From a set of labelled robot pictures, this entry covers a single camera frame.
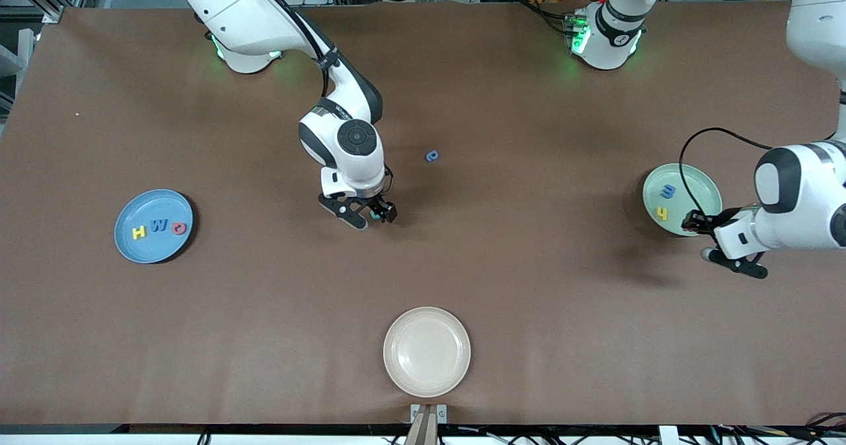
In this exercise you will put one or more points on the yellow lowercase letter h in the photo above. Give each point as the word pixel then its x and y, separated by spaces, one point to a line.
pixel 661 214

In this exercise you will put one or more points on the blue lowercase letter m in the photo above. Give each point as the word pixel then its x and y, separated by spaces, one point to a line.
pixel 667 192

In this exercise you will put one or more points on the blue lowercase letter a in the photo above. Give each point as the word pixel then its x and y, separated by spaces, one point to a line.
pixel 432 157

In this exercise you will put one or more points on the red letter Q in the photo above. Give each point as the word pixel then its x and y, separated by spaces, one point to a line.
pixel 175 228

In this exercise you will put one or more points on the blue uppercase letter M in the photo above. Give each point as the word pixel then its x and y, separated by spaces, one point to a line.
pixel 158 225

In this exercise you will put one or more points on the yellow uppercase letter H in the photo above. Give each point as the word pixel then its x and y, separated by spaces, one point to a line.
pixel 139 233

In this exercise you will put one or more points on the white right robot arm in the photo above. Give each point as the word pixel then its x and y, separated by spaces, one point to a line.
pixel 244 15

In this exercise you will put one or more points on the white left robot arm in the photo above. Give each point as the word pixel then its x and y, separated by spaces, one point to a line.
pixel 806 207

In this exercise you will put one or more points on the green plate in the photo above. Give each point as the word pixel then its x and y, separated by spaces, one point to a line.
pixel 694 194

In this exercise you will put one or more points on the beige plate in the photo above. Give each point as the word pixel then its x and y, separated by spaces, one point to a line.
pixel 427 352

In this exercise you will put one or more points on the blue plate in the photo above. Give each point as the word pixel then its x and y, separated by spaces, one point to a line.
pixel 151 246

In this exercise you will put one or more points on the brown table mat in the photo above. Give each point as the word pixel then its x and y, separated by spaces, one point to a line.
pixel 264 339

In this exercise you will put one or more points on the metal table bracket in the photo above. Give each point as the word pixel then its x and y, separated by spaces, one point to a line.
pixel 415 410

